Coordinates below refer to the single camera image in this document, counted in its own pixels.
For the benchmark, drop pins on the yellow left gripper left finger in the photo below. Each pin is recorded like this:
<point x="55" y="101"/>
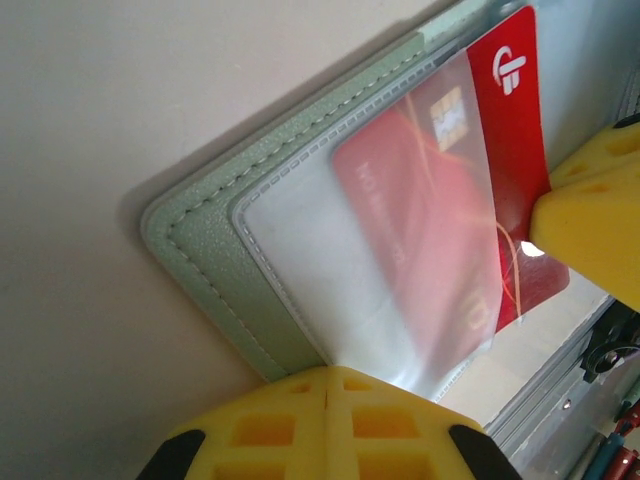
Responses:
<point x="260" y="440"/>

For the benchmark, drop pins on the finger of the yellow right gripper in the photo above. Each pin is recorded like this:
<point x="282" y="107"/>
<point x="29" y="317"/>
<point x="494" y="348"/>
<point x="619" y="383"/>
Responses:
<point x="610" y="150"/>
<point x="595" y="225"/>

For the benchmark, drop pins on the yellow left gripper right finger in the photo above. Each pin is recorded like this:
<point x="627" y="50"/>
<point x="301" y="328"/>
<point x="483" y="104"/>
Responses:
<point x="390" y="440"/>

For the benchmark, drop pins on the red credit card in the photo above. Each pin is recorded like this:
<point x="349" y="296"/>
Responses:
<point x="505" y="125"/>

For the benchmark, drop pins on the green card holder wallet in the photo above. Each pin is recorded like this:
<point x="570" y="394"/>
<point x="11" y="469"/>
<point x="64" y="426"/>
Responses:
<point x="225" y="235"/>

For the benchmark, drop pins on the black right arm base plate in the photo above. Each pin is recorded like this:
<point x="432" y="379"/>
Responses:
<point x="610" y="350"/>

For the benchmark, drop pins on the long aluminium mounting rail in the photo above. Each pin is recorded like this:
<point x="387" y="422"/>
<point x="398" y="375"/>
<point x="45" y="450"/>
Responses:
<point x="550" y="400"/>

